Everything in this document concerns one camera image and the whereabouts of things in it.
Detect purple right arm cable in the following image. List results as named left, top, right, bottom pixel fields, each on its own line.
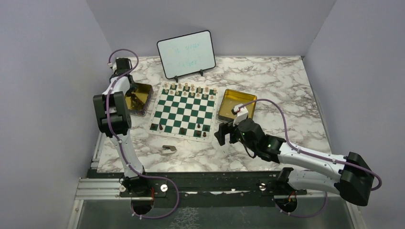
left=240, top=98, right=383, bottom=191

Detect beige plastic clip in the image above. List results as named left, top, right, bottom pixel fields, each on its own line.
left=162, top=145, right=177, bottom=154

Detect right gold tin box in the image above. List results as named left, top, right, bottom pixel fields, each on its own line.
left=218, top=89, right=257, bottom=122

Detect small whiteboard on stand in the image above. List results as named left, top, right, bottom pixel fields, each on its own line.
left=157, top=30, right=216, bottom=79

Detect left gold tin box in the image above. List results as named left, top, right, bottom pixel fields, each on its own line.
left=125, top=83, right=154, bottom=116

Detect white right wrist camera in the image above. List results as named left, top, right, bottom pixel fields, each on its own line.
left=231, top=104, right=249, bottom=126

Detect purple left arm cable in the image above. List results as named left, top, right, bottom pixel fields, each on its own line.
left=106, top=48, right=181, bottom=220

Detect gold tin box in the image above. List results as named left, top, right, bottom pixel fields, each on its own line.
left=125, top=83, right=154, bottom=116
left=218, top=89, right=257, bottom=122

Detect dark pieces in tin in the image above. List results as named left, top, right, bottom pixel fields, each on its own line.
left=130, top=95, right=143, bottom=110

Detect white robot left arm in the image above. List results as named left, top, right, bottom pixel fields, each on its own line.
left=93, top=58, right=150, bottom=196

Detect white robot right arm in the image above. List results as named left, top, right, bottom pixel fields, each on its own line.
left=214, top=118, right=376, bottom=206

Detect green white chess board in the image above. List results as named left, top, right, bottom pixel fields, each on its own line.
left=147, top=90, right=219, bottom=143

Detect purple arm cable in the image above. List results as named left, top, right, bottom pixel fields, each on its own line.
left=106, top=48, right=181, bottom=220
left=240, top=98, right=383, bottom=191

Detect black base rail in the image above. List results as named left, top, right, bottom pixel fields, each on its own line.
left=119, top=171, right=307, bottom=208

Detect light chess pieces row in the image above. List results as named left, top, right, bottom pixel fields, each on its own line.
left=158, top=82, right=220, bottom=101

